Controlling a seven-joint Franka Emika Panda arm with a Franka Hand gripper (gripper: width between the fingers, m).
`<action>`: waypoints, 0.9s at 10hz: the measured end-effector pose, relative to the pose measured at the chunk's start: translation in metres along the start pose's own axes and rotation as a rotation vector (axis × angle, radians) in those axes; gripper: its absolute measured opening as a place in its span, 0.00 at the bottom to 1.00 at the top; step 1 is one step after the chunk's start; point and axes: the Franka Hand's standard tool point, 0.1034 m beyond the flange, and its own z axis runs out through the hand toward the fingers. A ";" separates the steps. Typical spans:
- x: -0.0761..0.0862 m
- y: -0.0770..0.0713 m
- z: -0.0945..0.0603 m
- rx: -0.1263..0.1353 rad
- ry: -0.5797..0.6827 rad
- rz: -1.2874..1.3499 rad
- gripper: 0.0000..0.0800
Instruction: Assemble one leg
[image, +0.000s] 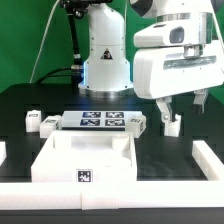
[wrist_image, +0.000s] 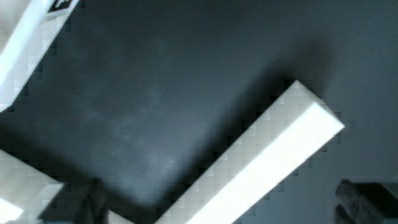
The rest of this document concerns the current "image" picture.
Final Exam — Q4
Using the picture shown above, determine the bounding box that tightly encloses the white left fence block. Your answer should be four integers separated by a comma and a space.
0, 141, 7, 166

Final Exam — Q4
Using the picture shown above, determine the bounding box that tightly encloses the white front fence rail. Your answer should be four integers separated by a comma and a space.
0, 181, 224, 210

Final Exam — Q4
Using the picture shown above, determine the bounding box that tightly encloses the white right fence rail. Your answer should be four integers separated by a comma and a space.
192, 140, 224, 181

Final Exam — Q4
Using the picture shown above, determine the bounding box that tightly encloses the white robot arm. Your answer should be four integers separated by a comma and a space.
79, 0, 224, 123

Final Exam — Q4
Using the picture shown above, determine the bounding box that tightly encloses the white plate with tags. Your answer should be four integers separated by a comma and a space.
62, 111, 142, 129

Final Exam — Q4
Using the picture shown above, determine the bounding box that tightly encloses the white fence rail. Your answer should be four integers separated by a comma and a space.
192, 140, 224, 181
0, 181, 224, 210

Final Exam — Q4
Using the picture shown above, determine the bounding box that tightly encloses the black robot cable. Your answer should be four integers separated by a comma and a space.
34, 0, 114, 85

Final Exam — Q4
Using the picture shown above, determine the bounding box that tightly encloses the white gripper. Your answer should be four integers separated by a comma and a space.
133, 42, 224, 123

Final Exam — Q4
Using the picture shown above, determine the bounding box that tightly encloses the white thin cable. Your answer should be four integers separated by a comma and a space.
29, 0, 62, 84

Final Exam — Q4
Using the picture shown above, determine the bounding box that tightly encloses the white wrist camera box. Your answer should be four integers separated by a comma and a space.
133, 20, 200, 48

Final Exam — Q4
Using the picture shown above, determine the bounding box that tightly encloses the white square tabletop part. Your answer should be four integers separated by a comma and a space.
31, 131, 137, 183

